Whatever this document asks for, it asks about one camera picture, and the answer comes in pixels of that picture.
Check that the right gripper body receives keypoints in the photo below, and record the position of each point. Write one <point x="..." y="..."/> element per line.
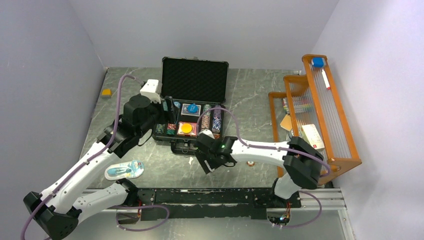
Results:
<point x="210" y="159"/>

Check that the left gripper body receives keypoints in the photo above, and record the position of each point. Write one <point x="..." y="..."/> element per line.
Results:
<point x="157" y="114"/>

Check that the blue playing card deck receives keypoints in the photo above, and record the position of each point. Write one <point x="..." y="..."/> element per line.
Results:
<point x="185" y="112"/>

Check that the yellow round button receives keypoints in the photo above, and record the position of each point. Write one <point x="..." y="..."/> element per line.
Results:
<point x="186" y="128"/>

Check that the blue small blind button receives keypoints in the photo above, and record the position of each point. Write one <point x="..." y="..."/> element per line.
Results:
<point x="193" y="108"/>

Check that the red playing card deck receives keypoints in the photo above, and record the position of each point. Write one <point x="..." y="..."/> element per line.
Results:
<point x="192" y="134"/>

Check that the black poker set case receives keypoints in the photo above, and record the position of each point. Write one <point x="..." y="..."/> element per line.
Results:
<point x="192" y="81"/>

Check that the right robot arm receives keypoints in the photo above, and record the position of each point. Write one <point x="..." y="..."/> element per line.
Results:
<point x="303" y="163"/>

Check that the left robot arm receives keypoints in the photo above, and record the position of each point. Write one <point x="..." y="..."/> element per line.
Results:
<point x="62" y="206"/>

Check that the blister pack blue tool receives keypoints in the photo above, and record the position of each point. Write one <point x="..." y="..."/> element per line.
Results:
<point x="128" y="170"/>

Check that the coloured marker set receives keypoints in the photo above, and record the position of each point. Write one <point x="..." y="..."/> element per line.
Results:
<point x="300" y="106"/>

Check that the light blue poker chip row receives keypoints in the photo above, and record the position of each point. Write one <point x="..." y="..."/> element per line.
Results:
<point x="172" y="127"/>

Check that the purple blue poker chip row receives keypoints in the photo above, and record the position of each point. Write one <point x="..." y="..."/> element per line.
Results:
<point x="216" y="122"/>

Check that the green orange poker chip row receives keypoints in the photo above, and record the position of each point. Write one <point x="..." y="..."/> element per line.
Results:
<point x="206" y="119"/>

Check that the yellow orange block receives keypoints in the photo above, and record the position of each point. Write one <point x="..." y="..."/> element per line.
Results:
<point x="106" y="93"/>

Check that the tan paper notepad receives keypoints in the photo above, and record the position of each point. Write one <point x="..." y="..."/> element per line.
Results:
<point x="286" y="123"/>

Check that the white red box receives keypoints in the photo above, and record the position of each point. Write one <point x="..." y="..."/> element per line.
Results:
<point x="311" y="135"/>

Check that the orange wooden rack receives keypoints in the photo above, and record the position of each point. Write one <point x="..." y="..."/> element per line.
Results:
<point x="327" y="115"/>

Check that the white red marker pen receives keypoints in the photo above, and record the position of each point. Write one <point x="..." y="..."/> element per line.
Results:
<point x="325" y="79"/>

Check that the blue cube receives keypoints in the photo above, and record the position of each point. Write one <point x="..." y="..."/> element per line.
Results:
<point x="318" y="62"/>

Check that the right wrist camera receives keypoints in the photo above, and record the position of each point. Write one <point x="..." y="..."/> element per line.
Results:
<point x="207" y="132"/>

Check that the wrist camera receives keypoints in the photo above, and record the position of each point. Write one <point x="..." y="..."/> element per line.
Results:
<point x="152" y="90"/>
<point x="207" y="132"/>

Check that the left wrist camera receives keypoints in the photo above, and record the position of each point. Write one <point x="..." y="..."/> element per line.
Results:
<point x="152" y="90"/>

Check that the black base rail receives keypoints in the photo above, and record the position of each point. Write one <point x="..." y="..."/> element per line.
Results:
<point x="255" y="203"/>

